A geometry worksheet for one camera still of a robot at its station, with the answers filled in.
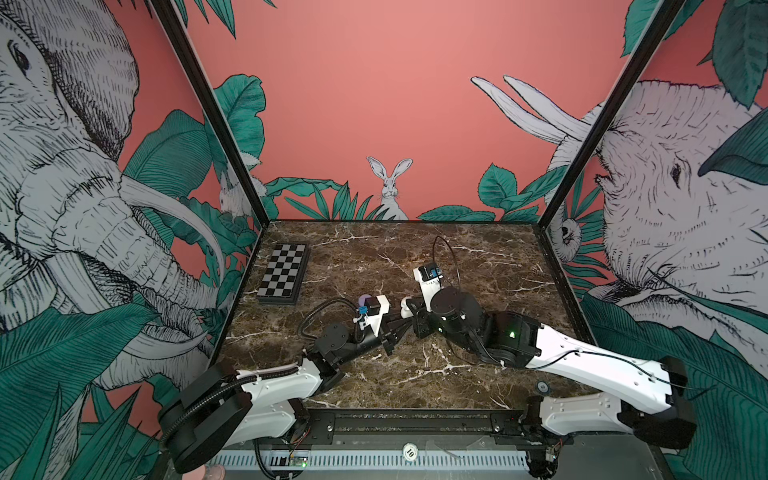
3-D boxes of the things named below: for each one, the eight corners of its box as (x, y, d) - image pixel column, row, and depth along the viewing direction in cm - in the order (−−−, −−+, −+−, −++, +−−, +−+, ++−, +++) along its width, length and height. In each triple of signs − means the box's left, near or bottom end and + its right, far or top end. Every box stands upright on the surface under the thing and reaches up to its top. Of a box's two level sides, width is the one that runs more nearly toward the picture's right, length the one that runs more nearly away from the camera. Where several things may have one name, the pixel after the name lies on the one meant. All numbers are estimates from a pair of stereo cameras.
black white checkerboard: (258, 305, 98) (254, 299, 95) (277, 249, 114) (274, 242, 111) (296, 305, 99) (293, 299, 95) (310, 249, 114) (307, 242, 111)
